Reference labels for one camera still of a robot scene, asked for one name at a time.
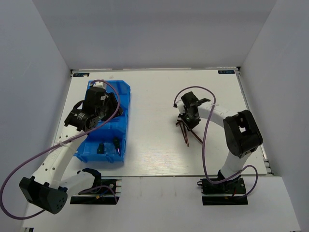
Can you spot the table corner label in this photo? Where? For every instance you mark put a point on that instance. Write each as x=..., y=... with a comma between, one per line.
x=226, y=71
x=81, y=74

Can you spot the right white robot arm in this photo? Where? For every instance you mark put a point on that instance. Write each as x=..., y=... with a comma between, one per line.
x=242, y=134

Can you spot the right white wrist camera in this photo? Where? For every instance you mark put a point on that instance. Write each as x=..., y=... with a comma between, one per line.
x=181, y=108

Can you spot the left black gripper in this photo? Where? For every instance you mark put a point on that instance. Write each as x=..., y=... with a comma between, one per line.
x=112, y=100

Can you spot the stubby green screwdriver orange tip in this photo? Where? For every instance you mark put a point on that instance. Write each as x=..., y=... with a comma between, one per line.
x=117, y=145

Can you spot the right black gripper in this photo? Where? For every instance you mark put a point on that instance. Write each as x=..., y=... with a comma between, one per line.
x=190, y=125

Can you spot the right table corner label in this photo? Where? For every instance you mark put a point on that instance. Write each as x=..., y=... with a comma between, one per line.
x=226, y=71

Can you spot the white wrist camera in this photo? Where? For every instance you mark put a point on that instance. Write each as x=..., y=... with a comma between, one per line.
x=98, y=84
x=181, y=108

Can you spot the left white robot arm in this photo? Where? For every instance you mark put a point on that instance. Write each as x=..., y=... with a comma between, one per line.
x=46, y=188

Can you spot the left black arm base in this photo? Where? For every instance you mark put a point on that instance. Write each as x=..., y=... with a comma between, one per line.
x=107, y=192

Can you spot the stubby dark green screwdriver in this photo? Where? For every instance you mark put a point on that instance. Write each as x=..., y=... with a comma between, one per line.
x=101, y=148

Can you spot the left table corner label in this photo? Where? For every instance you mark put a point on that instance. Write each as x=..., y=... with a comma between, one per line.
x=81, y=74

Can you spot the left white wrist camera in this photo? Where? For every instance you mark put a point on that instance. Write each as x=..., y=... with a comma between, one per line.
x=98, y=84

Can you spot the blue plastic divided bin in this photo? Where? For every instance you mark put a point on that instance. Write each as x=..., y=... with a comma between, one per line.
x=117, y=127

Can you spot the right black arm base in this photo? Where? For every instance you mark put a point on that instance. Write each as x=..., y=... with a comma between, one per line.
x=227, y=193

